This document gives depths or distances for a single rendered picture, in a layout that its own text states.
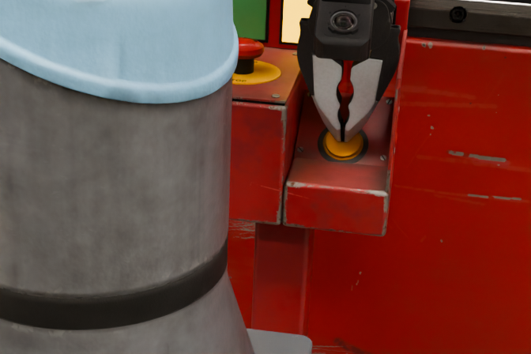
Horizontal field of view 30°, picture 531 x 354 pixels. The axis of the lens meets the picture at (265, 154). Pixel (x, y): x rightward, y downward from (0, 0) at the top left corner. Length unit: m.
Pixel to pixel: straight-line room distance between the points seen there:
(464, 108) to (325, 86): 0.27
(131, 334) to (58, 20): 0.12
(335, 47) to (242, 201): 0.18
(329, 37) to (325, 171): 0.16
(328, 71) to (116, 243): 0.55
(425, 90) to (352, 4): 0.33
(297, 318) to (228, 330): 0.58
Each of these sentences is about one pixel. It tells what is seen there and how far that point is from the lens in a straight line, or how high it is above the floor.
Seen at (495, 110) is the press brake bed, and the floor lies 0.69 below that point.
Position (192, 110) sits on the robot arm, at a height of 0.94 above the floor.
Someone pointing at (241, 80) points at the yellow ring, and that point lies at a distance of 0.90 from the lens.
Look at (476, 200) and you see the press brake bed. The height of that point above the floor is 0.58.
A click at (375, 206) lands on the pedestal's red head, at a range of 0.88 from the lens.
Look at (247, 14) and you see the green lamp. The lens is 0.99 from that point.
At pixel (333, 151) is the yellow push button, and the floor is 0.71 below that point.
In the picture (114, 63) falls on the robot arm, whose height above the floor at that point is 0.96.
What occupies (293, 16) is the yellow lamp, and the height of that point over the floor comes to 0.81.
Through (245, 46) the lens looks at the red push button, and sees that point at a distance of 0.90.
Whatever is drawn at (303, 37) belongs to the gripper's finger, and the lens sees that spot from 0.88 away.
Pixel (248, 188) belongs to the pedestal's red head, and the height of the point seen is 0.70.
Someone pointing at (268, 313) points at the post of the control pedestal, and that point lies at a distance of 1.01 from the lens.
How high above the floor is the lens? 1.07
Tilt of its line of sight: 23 degrees down
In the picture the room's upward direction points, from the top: 2 degrees clockwise
